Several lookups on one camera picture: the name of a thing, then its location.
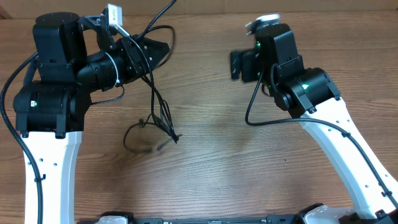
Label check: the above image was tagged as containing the black cable bundle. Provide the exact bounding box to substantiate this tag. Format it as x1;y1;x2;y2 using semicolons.
123;0;184;155

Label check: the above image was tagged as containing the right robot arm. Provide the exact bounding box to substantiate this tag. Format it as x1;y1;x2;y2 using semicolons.
230;15;397;223

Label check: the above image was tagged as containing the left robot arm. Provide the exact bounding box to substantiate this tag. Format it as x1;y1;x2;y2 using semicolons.
13;9;170;223

